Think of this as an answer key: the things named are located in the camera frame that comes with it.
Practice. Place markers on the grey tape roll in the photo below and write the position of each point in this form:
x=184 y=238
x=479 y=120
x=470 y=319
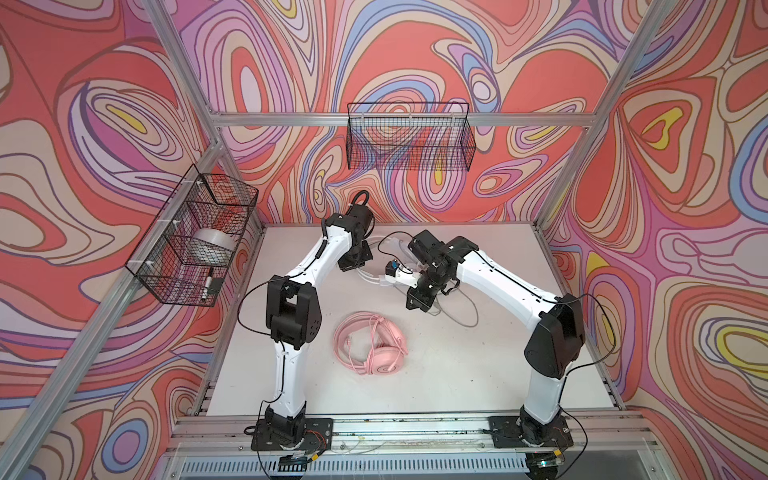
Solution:
x=210 y=247

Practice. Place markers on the white headphones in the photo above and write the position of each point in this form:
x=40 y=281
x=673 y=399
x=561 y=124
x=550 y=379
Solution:
x=373 y=272

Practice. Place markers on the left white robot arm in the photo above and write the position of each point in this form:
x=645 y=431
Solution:
x=294 y=318

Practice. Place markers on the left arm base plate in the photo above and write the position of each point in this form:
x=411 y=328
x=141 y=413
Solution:
x=311 y=435

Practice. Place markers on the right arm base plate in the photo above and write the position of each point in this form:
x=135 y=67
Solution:
x=516 y=432

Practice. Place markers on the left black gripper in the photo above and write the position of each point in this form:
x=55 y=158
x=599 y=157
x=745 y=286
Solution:
x=345 y=265

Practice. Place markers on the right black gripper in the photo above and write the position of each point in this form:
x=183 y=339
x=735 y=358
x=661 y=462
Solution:
x=425 y=303

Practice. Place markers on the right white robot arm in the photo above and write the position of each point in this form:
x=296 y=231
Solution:
x=554 y=323

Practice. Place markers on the pink headphones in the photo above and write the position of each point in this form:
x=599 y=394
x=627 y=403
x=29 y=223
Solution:
x=387 y=351

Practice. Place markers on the black wire basket left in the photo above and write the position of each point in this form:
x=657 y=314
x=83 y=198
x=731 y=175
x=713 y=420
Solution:
x=200 y=227

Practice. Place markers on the black wire basket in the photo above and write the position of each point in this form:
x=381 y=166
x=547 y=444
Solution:
x=200 y=227
x=409 y=136

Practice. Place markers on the marker pen in basket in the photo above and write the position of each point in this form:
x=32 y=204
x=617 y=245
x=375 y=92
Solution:
x=207 y=284

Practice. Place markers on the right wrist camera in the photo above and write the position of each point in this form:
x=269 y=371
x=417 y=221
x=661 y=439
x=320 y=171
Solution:
x=396 y=273

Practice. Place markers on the black wire basket back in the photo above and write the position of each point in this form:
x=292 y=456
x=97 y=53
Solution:
x=409 y=136

